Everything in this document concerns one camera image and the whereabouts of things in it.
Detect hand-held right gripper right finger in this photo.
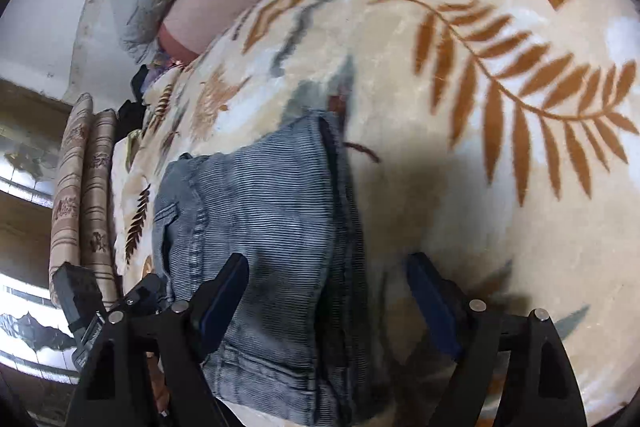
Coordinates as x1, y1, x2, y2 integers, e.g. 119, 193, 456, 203
405, 251, 597, 427

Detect striped beige cushion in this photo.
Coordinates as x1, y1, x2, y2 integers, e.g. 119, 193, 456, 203
48, 93, 97, 304
79, 108, 124, 300

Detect blue denim pants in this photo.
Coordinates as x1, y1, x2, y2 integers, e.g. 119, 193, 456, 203
152, 113, 382, 427

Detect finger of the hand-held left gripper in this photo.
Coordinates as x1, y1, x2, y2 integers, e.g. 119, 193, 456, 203
122, 273, 170, 314

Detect dark cloth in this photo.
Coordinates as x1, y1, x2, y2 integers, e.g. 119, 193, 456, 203
116, 63, 152, 135

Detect cream leaf-print blanket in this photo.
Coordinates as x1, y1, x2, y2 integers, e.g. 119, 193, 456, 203
111, 0, 640, 427

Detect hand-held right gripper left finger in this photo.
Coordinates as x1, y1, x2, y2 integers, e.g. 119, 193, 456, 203
65, 252, 250, 427

